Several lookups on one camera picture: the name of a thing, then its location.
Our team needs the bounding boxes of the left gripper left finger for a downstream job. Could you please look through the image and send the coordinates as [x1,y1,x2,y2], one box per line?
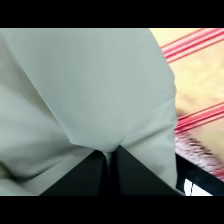
[40,149,109,197]

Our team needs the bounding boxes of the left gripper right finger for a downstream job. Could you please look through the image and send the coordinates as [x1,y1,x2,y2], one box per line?
[109,145,183,197]

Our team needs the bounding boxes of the beige garment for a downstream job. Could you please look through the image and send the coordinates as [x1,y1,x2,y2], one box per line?
[0,28,179,197]

